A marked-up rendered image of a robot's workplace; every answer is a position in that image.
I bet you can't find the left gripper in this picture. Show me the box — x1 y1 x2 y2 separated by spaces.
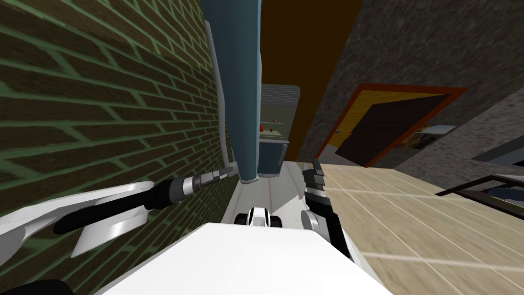
199 165 234 189

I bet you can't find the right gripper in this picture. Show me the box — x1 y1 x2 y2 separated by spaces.
302 157 327 198

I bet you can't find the blue and grey fridge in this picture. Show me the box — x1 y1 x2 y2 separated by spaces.
257 83 302 178

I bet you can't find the dark brown room door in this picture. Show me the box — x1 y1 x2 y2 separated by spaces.
335 94 451 168

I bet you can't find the blue fridge door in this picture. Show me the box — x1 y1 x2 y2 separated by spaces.
200 0 263 184

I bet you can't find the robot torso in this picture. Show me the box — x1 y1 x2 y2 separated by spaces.
93 206 395 295

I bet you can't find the black framed table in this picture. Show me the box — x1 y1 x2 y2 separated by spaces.
434 174 524 221

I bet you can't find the grey bar door handle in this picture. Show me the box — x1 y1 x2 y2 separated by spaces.
204 19 239 177

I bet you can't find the picture on wall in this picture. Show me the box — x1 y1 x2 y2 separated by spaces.
403 124 457 151

